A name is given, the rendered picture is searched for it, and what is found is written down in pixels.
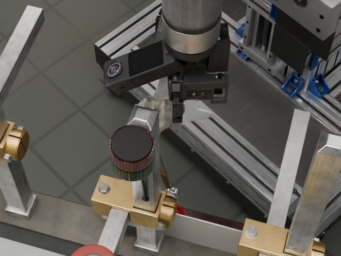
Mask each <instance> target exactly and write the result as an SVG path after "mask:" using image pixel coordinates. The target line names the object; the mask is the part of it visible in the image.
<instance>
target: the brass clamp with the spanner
mask: <svg viewBox="0 0 341 256"><path fill-rule="evenodd" d="M101 182H107V183H108V184H109V185H110V188H111V190H110V192H109V193H108V194H106V195H102V194H100V193H99V192H98V186H99V184H100V183H101ZM91 202H92V208H93V212H94V213H97V214H100V215H104V216H109V213H110V211H111V208H113V209H117V210H120V211H124V212H128V214H129V222H130V223H133V224H136V225H140V226H144V227H148V228H151V229H155V230H161V231H162V230H164V229H165V228H167V229H169V228H171V227H172V225H173V222H174V219H175V216H176V211H177V206H178V201H177V199H173V198H169V197H167V196H166V192H165V191H162V190H161V195H160V198H159V201H158V204H157V207H156V210H155V212H151V211H147V210H143V209H140V208H136V207H134V200H133V189H132V183H131V182H127V181H124V180H120V179H116V178H112V177H108V176H105V175H100V178H99V180H98V183H97V185H96V188H95V190H94V193H93V195H92V198H91Z"/></svg>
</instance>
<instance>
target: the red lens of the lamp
mask: <svg viewBox="0 0 341 256"><path fill-rule="evenodd" d="M129 126H136V127H137V126H138V127H140V128H143V129H145V130H146V132H147V133H149V134H150V135H151V137H152V138H151V139H152V141H153V144H152V151H151V152H150V153H149V155H148V156H147V157H145V159H143V160H140V161H138V162H135V163H134V162H132V163H130V162H124V161H122V160H121V159H119V158H116V156H115V155H114V153H112V150H111V145H110V144H111V141H112V138H113V136H114V135H115V134H116V132H117V131H119V130H121V129H123V128H125V127H129ZM109 151H110V157H111V160H112V162H113V164H114V165H115V166H116V167H117V168H118V169H120V170H122V171H125V172H138V171H141V170H143V169H145V168H147V167H148V166H149V165H150V164H151V162H152V161H153V159H154V156H155V143H154V138H153V136H152V134H151V133H150V132H149V131H148V130H147V129H146V128H144V127H142V126H139V125H126V126H123V127H121V128H119V129H117V130H116V131H115V132H114V133H113V134H112V135H111V137H110V140H109Z"/></svg>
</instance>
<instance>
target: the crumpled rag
mask: <svg viewBox="0 0 341 256"><path fill-rule="evenodd" d="M139 105H141V106H142V107H146V108H150V109H154V110H158V111H159V133H161V132H162V131H163V130H164V129H166V128H168V127H169V126H170V125H171V124H170V119H169V118H170V116H171V105H170V101H169V97H165V98H162V99H159V100H156V99H155V98H154V97H153V96H151V95H149V96H147V97H145V98H144V99H143V100H142V101H141V102H139Z"/></svg>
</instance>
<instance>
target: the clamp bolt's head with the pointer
mask: <svg viewBox="0 0 341 256"><path fill-rule="evenodd" d="M166 196H167V197H169V198H173V199H177V197H176V196H175V195H174V194H172V193H166ZM177 212H178V213H179V214H181V215H185V216H186V214H185V213H184V211H183V210H182V209H181V207H180V206H179V204H178V206H177Z"/></svg>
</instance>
